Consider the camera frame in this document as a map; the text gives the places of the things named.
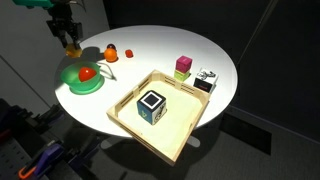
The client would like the lime green cube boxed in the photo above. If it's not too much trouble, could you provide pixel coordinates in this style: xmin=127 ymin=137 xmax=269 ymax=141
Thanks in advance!
xmin=173 ymin=69 xmax=191 ymax=82

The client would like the yellow apple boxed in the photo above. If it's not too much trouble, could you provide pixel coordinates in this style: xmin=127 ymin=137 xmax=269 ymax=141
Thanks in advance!
xmin=65 ymin=43 xmax=84 ymax=59

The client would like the blue cube black white square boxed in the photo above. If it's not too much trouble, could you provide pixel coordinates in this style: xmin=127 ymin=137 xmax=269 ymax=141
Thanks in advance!
xmin=136 ymin=89 xmax=168 ymax=126

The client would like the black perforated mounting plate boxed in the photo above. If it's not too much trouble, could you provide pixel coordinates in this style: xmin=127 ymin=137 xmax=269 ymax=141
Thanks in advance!
xmin=0 ymin=133 xmax=36 ymax=180

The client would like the big red tomato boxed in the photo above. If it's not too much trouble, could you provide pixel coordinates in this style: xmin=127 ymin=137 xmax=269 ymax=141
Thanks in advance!
xmin=78 ymin=66 xmax=98 ymax=83

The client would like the pink cube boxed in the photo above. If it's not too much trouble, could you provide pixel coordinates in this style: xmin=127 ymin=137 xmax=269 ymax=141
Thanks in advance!
xmin=175 ymin=55 xmax=194 ymax=74

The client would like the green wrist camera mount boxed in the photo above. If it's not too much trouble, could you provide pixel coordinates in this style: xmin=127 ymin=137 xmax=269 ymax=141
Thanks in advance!
xmin=12 ymin=0 xmax=55 ymax=10

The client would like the wooden tray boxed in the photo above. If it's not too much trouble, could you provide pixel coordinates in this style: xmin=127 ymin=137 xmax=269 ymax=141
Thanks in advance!
xmin=106 ymin=68 xmax=212 ymax=167

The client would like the black white patterned cube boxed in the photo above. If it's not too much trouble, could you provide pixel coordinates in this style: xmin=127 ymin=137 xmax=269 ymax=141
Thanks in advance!
xmin=193 ymin=67 xmax=220 ymax=95

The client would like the orange fruit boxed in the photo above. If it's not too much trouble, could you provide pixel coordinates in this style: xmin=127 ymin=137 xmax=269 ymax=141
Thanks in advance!
xmin=103 ymin=47 xmax=119 ymax=64

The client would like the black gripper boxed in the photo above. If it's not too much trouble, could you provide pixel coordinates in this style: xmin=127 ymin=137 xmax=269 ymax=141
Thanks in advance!
xmin=46 ymin=3 xmax=84 ymax=51

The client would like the green plastic bowl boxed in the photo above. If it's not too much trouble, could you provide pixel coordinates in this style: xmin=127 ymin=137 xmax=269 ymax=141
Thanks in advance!
xmin=59 ymin=61 xmax=105 ymax=96

